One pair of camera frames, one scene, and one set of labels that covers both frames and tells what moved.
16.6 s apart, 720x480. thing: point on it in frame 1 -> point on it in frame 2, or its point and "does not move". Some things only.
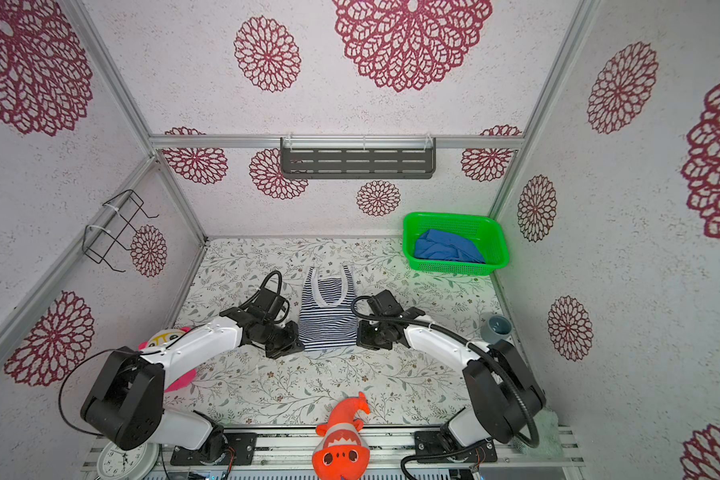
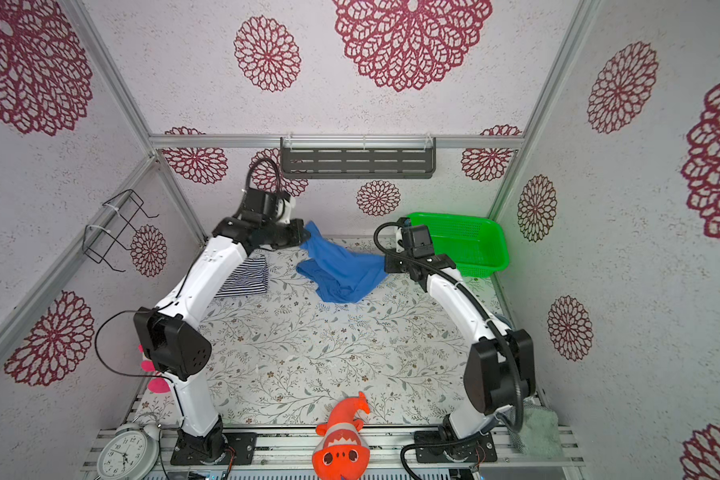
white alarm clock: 137,463 does not move
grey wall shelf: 358,157 does not move
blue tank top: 437,244 -> 338,274
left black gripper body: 279,340 -> 283,236
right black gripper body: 373,336 -> 397,264
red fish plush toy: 341,454 does not move
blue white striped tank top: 328,316 -> 250,277
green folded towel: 550,442 does not move
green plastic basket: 488,234 does not move
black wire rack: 116,225 does not move
